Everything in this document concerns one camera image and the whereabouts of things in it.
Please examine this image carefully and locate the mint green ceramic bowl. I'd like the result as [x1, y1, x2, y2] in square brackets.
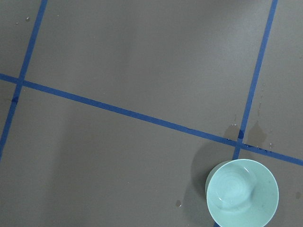
[205, 159, 279, 227]

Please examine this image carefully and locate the brown paper table cover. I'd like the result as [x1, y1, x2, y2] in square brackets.
[0, 0, 303, 227]

